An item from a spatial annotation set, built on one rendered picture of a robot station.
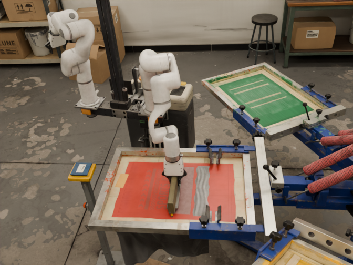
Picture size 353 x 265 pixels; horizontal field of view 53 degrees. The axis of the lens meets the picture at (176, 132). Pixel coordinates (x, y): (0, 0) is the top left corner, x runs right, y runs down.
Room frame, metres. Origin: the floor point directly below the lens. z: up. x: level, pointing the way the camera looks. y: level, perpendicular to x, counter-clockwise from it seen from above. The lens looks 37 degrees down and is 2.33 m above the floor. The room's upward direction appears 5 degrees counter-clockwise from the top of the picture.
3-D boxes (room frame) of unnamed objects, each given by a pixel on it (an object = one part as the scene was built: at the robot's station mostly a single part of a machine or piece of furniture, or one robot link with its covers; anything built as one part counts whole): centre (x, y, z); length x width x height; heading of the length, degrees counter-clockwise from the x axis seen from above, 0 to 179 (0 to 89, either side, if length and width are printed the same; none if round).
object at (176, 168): (1.34, 0.03, 1.12); 0.10 x 0.07 x 0.11; 82
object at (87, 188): (1.54, 0.56, 0.48); 0.22 x 0.22 x 0.96; 81
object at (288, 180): (1.25, -0.53, 1.02); 0.17 x 0.06 x 0.05; 81
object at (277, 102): (2.01, -0.69, 1.05); 1.08 x 0.61 x 0.23; 21
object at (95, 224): (1.33, 0.02, 0.97); 0.79 x 0.58 x 0.04; 81
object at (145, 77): (1.84, 0.12, 1.37); 0.13 x 0.10 x 0.16; 101
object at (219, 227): (1.02, -0.17, 0.97); 0.30 x 0.05 x 0.07; 81
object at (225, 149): (1.57, -0.26, 0.97); 0.30 x 0.05 x 0.07; 81
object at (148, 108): (1.85, 0.12, 1.21); 0.16 x 0.13 x 0.15; 160
